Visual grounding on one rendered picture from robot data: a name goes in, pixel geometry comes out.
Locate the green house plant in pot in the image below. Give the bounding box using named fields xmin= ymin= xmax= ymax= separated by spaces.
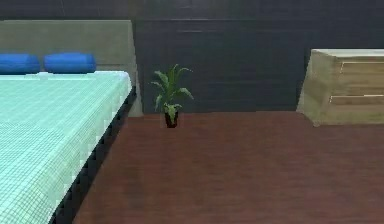
xmin=150 ymin=63 xmax=195 ymax=129

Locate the blue pillow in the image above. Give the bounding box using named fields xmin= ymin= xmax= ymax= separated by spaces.
xmin=43 ymin=52 xmax=98 ymax=75
xmin=0 ymin=53 xmax=42 ymax=75

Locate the bed with pale green cover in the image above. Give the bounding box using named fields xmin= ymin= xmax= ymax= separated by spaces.
xmin=0 ymin=19 xmax=144 ymax=224

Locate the light wooden chest of drawers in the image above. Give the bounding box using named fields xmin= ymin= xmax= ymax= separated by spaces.
xmin=296 ymin=48 xmax=384 ymax=128

